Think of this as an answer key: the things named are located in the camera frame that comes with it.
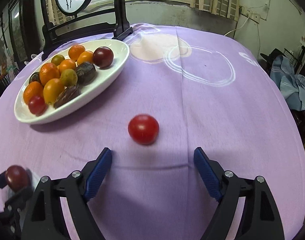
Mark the white oval plate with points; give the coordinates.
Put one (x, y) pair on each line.
(103, 78)

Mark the greenish yellow tomato plate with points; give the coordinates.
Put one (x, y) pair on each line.
(57, 59)

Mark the orange mandarin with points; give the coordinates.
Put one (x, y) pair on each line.
(33, 89)

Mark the black framed painted screen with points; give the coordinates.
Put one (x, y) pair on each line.
(120, 29)

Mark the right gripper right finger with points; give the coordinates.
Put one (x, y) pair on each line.
(260, 216)

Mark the small yellow fruit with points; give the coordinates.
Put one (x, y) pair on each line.
(69, 78)

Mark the brown dried date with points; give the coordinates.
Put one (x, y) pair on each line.
(35, 77)
(67, 95)

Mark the large orange mandarin table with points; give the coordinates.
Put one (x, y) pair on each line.
(47, 72)

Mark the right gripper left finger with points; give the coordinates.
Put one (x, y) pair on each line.
(45, 219)

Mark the dark red plum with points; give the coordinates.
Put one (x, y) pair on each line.
(17, 178)

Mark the dark dried date plate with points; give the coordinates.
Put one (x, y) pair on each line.
(85, 73)

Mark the yellow orange fruit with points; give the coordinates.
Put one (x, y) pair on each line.
(52, 90)

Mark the orange mandarin middle plate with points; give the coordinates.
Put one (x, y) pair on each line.
(75, 51)

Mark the red cherry tomato isolated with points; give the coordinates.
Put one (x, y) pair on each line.
(143, 129)

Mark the blue cloth pile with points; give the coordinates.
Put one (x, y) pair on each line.
(291, 85)

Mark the red cherry tomato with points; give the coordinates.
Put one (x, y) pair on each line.
(37, 105)

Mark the dark wooden cabinet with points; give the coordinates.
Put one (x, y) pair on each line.
(22, 23)

